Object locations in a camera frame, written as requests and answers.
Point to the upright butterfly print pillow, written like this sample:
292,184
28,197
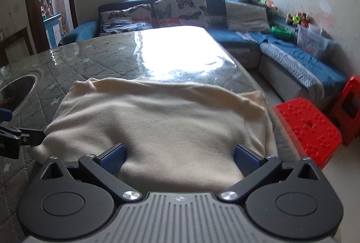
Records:
182,9

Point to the green plastic bowl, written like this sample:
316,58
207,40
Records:
281,32

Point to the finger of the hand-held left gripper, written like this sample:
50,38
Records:
5,115
31,136

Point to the light blue cabinet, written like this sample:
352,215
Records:
53,30

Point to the blue corner sofa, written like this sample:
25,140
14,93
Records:
236,40

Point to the orange green plush toy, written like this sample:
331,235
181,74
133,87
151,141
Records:
268,4

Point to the red perforated plastic stool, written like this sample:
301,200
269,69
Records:
309,124

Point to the cream knit garment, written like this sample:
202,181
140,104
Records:
168,124

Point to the small plush toys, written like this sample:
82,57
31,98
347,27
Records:
298,18

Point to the dark wooden door frame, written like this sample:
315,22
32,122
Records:
30,6

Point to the black round induction cooktop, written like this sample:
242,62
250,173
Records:
15,92

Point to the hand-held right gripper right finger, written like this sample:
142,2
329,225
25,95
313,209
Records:
247,160

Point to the clear plastic storage box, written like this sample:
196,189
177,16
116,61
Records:
312,41

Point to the grey plain pillow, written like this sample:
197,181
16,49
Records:
246,17

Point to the blue quilted sofa cover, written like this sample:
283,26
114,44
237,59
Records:
303,62

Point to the flat butterfly print pillow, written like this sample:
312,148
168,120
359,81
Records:
126,17

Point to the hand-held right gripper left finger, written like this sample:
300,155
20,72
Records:
114,160

